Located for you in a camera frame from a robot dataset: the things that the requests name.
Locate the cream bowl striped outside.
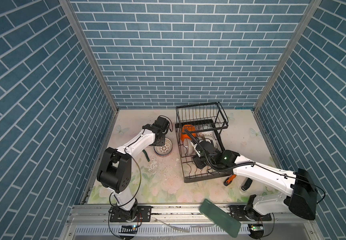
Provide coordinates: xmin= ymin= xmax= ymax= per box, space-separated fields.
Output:
xmin=207 ymin=135 xmax=218 ymax=149

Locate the orange plastic bowl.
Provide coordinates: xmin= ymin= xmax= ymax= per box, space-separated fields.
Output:
xmin=180 ymin=124 xmax=197 ymax=142

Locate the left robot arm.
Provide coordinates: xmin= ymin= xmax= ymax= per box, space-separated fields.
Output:
xmin=97 ymin=116 xmax=173 ymax=212

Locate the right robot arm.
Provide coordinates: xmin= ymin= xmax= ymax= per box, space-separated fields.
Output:
xmin=192 ymin=140 xmax=318 ymax=221

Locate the black and white marker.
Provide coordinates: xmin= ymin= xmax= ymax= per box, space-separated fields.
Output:
xmin=241 ymin=178 xmax=253 ymax=192

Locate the dark green rectangular tray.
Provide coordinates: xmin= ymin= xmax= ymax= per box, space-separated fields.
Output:
xmin=199 ymin=199 xmax=242 ymax=238

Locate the black wire dish rack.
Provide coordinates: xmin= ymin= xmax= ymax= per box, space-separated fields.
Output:
xmin=175 ymin=102 xmax=232 ymax=184

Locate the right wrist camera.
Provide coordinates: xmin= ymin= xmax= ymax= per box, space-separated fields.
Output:
xmin=191 ymin=141 xmax=204 ymax=157

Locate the orange handled screwdriver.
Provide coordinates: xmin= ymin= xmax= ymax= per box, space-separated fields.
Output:
xmin=224 ymin=175 xmax=236 ymax=186

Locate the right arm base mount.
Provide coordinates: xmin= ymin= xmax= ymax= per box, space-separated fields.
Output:
xmin=229 ymin=195 xmax=272 ymax=222

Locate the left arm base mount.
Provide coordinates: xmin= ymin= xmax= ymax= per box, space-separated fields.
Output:
xmin=109 ymin=206 xmax=152 ymax=223

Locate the aluminium front rail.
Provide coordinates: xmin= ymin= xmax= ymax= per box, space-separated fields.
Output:
xmin=67 ymin=204 xmax=309 ymax=226

